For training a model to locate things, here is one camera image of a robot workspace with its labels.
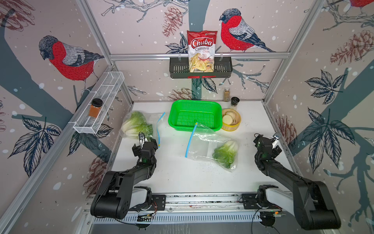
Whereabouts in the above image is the clear zipper bag blue seal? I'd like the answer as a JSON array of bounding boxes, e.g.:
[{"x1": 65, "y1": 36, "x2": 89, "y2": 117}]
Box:
[{"x1": 119, "y1": 111, "x2": 166, "y2": 146}]

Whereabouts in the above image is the white bun front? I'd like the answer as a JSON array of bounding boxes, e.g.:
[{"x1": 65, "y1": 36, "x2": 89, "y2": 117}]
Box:
[{"x1": 222, "y1": 115, "x2": 234, "y2": 125}]

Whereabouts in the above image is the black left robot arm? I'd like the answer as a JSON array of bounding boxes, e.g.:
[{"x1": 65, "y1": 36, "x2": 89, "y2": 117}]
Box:
[{"x1": 90, "y1": 137, "x2": 158, "y2": 219}]

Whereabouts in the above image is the white wire wall shelf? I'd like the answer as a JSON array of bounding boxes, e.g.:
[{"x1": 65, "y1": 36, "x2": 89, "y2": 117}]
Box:
[{"x1": 74, "y1": 71, "x2": 124, "y2": 134}]

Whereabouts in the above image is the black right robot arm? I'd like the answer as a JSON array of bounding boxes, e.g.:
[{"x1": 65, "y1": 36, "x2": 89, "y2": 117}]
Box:
[{"x1": 254, "y1": 134, "x2": 341, "y2": 231}]

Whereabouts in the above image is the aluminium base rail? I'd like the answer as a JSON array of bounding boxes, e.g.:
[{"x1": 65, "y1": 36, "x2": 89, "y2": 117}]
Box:
[{"x1": 81, "y1": 188, "x2": 294, "y2": 228}]

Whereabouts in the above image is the red cassava chips bag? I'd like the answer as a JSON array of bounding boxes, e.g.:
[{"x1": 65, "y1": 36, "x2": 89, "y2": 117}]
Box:
[{"x1": 187, "y1": 30, "x2": 217, "y2": 73}]

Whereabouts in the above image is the white bun back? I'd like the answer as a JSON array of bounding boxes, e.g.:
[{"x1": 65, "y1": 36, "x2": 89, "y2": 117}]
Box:
[{"x1": 225, "y1": 111, "x2": 236, "y2": 120}]

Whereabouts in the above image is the white bun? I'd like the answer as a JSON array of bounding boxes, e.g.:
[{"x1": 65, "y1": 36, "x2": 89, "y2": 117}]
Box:
[
  {"x1": 222, "y1": 115, "x2": 234, "y2": 125},
  {"x1": 225, "y1": 111, "x2": 236, "y2": 120}
]

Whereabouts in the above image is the orange spice jar black lid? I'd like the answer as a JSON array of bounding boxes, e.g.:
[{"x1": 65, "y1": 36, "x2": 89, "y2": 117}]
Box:
[{"x1": 89, "y1": 98, "x2": 103, "y2": 118}]

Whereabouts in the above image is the small chinese cabbage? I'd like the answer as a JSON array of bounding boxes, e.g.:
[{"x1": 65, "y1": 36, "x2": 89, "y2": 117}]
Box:
[{"x1": 212, "y1": 140, "x2": 239, "y2": 170}]

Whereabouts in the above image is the green plastic basket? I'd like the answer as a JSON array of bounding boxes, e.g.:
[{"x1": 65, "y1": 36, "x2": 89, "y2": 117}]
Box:
[{"x1": 168, "y1": 100, "x2": 223, "y2": 132}]

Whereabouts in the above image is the black top pepper grinder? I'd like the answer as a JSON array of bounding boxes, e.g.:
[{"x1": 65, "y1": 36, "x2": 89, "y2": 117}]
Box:
[{"x1": 231, "y1": 97, "x2": 240, "y2": 109}]

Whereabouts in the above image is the glass spice shaker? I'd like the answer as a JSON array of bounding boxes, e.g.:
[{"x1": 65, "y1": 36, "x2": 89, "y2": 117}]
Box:
[{"x1": 224, "y1": 88, "x2": 230, "y2": 102}]

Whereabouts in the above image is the black hanging wall basket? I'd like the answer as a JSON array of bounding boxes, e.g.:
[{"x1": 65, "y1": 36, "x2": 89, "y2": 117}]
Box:
[{"x1": 169, "y1": 57, "x2": 233, "y2": 79}]

